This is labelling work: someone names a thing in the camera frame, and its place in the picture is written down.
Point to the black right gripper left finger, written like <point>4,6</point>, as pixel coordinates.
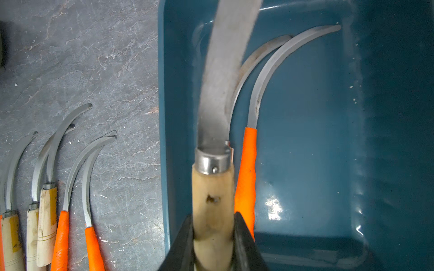
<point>181,254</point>

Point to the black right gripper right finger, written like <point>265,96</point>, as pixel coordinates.
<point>247,256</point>

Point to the wooden handle sickle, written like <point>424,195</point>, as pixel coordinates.
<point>13,254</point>
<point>213,184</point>
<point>47,220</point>
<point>32,221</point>
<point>249,65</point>

